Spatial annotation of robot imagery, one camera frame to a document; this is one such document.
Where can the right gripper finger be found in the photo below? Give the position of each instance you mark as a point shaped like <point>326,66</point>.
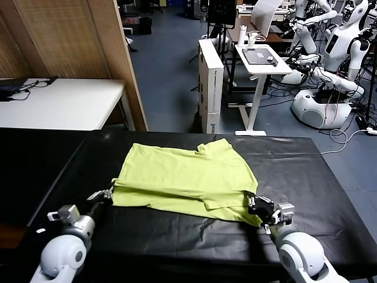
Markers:
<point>251,199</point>
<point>265,200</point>

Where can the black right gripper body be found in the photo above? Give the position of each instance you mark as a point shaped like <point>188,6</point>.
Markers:
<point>262,210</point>

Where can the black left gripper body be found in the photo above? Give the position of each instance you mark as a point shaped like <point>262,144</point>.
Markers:
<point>97,210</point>

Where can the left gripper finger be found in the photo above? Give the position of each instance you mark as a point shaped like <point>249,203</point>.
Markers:
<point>95,196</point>
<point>109,194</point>

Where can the yellow-green t-shirt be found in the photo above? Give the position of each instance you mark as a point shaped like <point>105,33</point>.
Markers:
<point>182,171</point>

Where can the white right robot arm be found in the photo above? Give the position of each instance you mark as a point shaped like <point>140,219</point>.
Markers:
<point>297,253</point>

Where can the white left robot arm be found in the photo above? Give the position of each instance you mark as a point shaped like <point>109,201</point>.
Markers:
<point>62,253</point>

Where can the small white robot base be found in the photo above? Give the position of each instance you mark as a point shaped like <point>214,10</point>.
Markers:
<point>293,77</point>

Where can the black plastic table cover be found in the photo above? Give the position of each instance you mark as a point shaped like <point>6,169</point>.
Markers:
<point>294,177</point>

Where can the black side table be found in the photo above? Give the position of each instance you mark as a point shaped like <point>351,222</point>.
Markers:
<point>29,165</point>

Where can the white rectangular table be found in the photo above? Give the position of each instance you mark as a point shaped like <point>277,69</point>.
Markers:
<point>64,103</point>

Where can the tall white cardboard box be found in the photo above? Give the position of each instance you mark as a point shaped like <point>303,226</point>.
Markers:
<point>210,76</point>

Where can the white height-adjustable side desk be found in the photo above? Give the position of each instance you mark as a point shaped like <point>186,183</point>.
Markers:
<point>265,69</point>

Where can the black flat device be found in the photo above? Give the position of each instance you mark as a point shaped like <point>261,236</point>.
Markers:
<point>9,90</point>

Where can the small black device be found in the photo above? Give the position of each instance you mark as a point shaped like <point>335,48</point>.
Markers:
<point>272,60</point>

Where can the grey closed laptop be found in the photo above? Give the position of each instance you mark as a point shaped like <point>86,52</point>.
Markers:
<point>257,56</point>

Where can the white cup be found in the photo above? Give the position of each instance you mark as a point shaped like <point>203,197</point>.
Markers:
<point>251,39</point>

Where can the wooden partition screen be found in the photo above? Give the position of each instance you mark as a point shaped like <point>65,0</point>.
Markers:
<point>67,38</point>

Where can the white bottle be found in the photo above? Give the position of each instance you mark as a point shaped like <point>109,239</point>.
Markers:
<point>241,35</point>

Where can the brown wooden desk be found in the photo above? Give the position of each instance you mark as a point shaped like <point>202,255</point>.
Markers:
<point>235,34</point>

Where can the white humanoid robot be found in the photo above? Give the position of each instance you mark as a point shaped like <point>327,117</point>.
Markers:
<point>338,47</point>
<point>306,35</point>

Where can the black waste bin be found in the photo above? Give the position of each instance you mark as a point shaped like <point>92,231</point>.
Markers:
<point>145,25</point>

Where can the white tilted board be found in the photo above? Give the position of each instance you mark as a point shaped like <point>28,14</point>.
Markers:
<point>263,16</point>

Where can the black monitor on stand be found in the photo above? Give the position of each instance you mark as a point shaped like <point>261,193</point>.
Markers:
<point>221,11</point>

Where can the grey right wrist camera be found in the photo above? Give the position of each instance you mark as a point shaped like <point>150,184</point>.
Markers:
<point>284,212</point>

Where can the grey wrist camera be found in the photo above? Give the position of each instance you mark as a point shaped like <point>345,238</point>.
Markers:
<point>66,213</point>
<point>284,212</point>

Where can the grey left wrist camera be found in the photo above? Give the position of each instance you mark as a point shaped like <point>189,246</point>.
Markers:
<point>66,213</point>

